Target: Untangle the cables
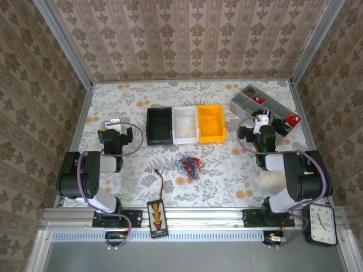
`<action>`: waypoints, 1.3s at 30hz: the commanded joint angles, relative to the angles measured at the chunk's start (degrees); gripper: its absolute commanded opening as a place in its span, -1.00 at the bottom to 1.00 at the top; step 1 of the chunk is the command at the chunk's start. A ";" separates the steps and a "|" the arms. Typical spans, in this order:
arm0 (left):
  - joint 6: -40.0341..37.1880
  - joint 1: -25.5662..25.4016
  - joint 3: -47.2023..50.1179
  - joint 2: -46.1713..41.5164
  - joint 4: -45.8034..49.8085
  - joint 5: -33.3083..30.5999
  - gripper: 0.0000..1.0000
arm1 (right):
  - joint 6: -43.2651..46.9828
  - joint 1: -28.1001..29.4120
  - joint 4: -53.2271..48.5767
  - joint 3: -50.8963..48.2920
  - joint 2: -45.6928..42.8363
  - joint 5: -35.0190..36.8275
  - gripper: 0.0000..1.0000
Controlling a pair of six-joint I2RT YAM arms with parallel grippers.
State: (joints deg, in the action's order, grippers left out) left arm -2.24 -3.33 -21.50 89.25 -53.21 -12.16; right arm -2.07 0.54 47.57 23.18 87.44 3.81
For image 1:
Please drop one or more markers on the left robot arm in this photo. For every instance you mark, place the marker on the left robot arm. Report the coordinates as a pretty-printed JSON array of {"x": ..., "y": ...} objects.
[{"x": 85, "y": 175}]

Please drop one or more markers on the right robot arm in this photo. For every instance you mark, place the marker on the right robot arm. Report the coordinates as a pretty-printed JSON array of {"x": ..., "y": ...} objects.
[{"x": 300, "y": 175}]

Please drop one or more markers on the black small parts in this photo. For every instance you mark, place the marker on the black small parts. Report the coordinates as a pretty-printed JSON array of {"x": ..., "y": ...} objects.
[{"x": 282, "y": 127}]

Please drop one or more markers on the grey compartment organizer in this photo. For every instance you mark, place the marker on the grey compartment organizer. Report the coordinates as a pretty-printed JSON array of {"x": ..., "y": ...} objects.
[{"x": 255, "y": 109}]

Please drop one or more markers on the black plastic bin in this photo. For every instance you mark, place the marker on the black plastic bin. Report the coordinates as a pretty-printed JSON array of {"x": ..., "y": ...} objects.
[{"x": 159, "y": 127}]

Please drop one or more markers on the red and white part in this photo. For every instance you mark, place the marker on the red and white part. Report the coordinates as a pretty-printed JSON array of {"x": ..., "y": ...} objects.
[{"x": 291, "y": 120}]

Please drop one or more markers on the red small part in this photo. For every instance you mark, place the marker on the red small part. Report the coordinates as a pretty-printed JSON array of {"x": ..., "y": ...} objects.
[{"x": 259, "y": 99}]

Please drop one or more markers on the yellow plastic bin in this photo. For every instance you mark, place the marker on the yellow plastic bin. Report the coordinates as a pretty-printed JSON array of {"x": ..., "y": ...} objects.
[{"x": 211, "y": 124}]

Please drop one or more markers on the brown small part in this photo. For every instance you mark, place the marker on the brown small part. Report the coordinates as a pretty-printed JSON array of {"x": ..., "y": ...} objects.
[{"x": 250, "y": 91}]

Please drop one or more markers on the white translucent plastic bin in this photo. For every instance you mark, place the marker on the white translucent plastic bin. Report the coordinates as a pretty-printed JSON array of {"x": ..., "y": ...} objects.
[{"x": 185, "y": 126}]

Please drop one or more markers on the thin red lead with plug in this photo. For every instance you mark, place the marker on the thin red lead with plug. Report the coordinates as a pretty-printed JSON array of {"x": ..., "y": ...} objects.
[{"x": 162, "y": 187}]

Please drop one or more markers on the floral table cover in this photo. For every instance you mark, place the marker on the floral table cover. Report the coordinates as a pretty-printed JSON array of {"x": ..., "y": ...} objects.
[{"x": 198, "y": 192}]

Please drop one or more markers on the black connector board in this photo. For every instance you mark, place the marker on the black connector board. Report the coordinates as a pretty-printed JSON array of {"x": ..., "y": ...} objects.
[{"x": 157, "y": 218}]

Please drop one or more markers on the yellow power connector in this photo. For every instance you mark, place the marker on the yellow power connector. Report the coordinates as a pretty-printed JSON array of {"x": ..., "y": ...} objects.
[
  {"x": 121, "y": 236},
  {"x": 273, "y": 236}
]

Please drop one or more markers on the black clock with white face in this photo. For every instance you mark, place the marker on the black clock with white face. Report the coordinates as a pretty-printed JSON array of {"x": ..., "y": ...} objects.
[{"x": 323, "y": 224}]

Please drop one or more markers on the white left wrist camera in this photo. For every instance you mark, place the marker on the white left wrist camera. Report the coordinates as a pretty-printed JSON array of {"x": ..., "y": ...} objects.
[{"x": 113, "y": 123}]

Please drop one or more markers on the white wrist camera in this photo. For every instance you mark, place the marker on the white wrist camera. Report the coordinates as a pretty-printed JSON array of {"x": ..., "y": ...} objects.
[
  {"x": 262, "y": 119},
  {"x": 113, "y": 123}
]

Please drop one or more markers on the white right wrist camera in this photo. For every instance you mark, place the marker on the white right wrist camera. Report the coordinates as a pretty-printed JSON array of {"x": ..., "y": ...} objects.
[{"x": 262, "y": 119}]

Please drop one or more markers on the aluminium table side rail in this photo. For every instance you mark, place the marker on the aluminium table side rail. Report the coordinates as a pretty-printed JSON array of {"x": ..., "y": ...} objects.
[
  {"x": 82, "y": 113},
  {"x": 300, "y": 99}
]

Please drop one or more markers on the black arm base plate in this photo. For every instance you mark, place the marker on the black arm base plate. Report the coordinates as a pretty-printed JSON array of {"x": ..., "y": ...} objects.
[
  {"x": 133, "y": 218},
  {"x": 251, "y": 216}
]

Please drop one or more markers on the aluminium front rail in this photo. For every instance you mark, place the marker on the aluminium front rail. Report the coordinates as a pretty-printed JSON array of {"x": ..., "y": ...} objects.
[{"x": 198, "y": 216}]

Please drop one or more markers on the aluminium frame post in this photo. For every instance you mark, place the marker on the aluminium frame post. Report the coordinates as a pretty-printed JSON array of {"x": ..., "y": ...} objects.
[
  {"x": 74, "y": 56},
  {"x": 314, "y": 42}
]

